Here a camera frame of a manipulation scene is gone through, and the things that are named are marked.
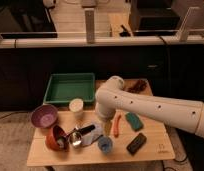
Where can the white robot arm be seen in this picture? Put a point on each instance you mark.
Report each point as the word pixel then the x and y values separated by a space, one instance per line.
pixel 186 115

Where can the small metal cup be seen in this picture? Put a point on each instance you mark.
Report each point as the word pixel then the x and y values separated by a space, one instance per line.
pixel 75 139

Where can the purple bowl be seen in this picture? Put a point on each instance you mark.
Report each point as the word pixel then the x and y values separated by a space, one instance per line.
pixel 44 116

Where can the teal sponge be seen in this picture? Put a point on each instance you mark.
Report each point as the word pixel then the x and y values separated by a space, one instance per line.
pixel 134 121

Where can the red orange bowl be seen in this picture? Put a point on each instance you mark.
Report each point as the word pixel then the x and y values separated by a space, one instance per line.
pixel 56 139

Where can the blue plastic cup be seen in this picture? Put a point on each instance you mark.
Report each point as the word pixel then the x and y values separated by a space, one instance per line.
pixel 105 144

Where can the green plastic tray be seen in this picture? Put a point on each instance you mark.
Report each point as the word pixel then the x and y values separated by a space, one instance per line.
pixel 62 88

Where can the black rectangular block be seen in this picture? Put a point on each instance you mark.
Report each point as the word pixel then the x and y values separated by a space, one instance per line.
pixel 136 143

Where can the dark grape bunch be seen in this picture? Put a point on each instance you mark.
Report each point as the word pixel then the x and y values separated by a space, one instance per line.
pixel 137 87

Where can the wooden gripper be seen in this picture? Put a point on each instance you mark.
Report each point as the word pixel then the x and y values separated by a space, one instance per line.
pixel 107 127

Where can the black handled scoop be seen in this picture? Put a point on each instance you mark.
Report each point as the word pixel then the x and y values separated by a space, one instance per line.
pixel 82 130

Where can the black object on shelf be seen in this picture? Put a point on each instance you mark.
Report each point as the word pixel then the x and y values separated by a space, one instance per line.
pixel 124 32

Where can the orange carrot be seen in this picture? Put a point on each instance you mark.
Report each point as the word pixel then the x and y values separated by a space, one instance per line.
pixel 116 126

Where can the blue grey towel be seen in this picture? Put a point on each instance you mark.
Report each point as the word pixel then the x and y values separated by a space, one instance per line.
pixel 93 135

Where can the white horizontal rail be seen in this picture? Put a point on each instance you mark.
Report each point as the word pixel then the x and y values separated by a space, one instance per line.
pixel 101 41

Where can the white cup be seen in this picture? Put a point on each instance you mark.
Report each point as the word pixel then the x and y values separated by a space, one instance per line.
pixel 76 107

